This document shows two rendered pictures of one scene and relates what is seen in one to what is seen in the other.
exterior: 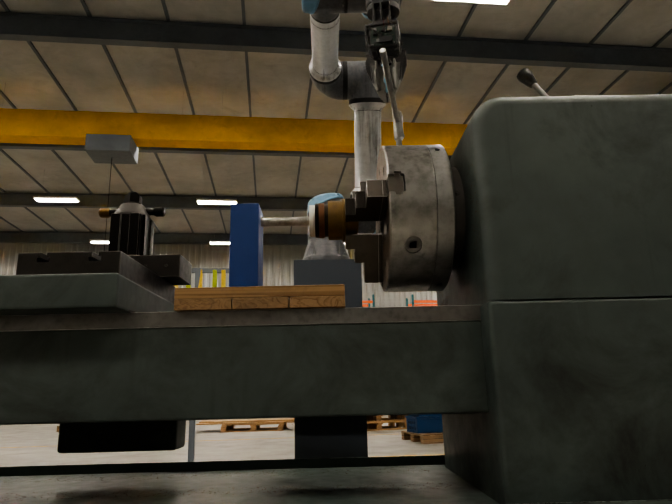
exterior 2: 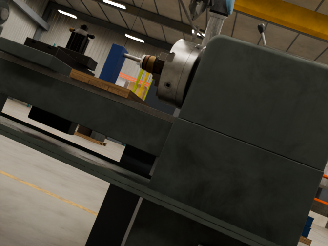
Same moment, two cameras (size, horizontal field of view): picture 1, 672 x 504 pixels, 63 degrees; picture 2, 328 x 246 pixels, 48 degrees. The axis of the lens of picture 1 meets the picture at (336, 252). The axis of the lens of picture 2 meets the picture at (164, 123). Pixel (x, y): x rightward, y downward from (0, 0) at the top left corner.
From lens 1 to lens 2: 0.81 m
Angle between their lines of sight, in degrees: 18
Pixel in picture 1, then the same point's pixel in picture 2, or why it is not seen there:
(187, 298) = (74, 73)
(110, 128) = not seen: outside the picture
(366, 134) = (211, 29)
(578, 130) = (248, 60)
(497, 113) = (217, 41)
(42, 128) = not seen: outside the picture
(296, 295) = (111, 87)
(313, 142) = (274, 16)
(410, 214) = (170, 72)
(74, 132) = not seen: outside the picture
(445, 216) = (183, 78)
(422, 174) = (182, 57)
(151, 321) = (60, 77)
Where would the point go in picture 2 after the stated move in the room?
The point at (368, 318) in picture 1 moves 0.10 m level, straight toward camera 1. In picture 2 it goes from (134, 106) to (125, 100)
